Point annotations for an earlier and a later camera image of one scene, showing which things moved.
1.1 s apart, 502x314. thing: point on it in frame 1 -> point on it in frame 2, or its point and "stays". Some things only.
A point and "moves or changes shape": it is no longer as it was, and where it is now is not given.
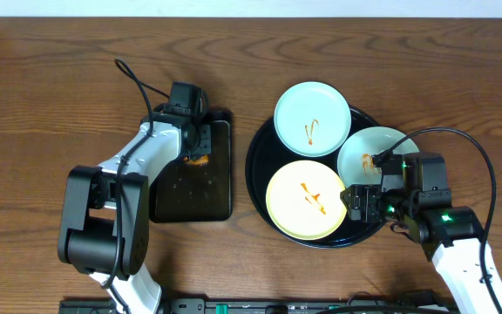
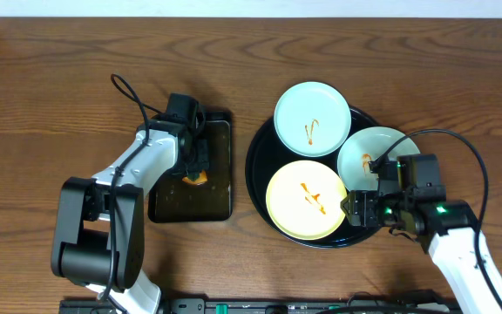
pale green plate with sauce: (355, 159) stays
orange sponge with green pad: (201, 161) moves or changes shape
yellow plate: (303, 201) stays
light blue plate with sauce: (312, 119) stays
